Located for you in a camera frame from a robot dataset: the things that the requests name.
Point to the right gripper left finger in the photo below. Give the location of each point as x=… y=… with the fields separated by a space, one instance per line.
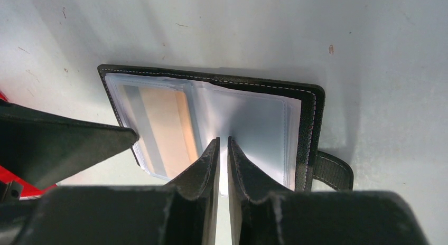
x=183 y=211

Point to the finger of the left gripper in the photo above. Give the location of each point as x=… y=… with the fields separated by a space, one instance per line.
x=81 y=144

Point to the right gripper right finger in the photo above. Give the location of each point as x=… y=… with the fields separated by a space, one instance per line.
x=262 y=211

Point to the orange credit card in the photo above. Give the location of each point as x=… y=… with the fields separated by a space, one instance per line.
x=162 y=120

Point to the black leather card holder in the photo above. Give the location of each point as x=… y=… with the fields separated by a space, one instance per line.
x=276 y=123

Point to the right red bin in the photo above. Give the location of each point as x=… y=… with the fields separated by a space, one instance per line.
x=17 y=184

